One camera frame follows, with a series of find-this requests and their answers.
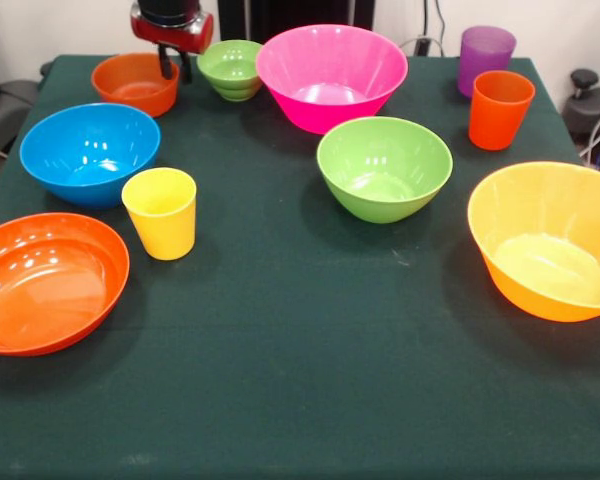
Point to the black clamp knob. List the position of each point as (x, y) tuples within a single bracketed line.
[(584, 77)]

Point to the black power adapter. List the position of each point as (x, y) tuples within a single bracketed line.
[(422, 46)]

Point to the black rounded base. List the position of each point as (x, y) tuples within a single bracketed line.
[(580, 115)]

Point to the large green bowl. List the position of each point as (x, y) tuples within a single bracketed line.
[(380, 160)]

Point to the orange cup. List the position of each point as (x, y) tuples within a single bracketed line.
[(500, 115)]

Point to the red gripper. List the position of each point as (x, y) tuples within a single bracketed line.
[(180, 37)]

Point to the large pink bowl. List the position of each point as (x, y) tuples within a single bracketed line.
[(330, 65)]

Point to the purple cup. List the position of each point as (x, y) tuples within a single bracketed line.
[(485, 55)]

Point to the small green ribbed bowl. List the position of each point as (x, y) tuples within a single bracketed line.
[(230, 67)]

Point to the small black knob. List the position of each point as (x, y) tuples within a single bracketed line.
[(46, 69)]

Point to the yellow cup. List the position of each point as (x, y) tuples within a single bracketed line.
[(162, 225)]

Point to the small orange bowl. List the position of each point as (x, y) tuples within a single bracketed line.
[(125, 77)]

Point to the blue bowl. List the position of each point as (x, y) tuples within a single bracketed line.
[(90, 150)]

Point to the dark grey chair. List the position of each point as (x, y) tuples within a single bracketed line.
[(5, 115)]

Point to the large yellow-orange bowl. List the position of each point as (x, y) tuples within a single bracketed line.
[(530, 210)]

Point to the wide shallow orange bowl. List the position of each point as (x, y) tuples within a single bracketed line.
[(45, 285)]

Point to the dark green tablecloth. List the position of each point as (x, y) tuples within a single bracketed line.
[(280, 325)]

